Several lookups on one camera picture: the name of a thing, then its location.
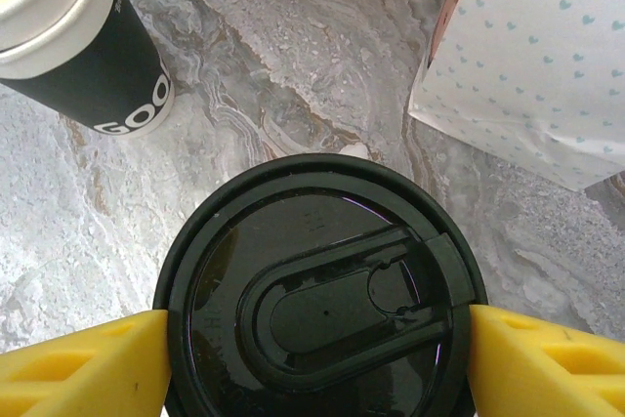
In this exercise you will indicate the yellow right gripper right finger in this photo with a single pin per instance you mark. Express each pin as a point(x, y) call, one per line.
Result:
point(547, 378)

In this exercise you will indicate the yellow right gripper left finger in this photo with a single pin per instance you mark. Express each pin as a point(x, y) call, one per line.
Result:
point(73, 378)

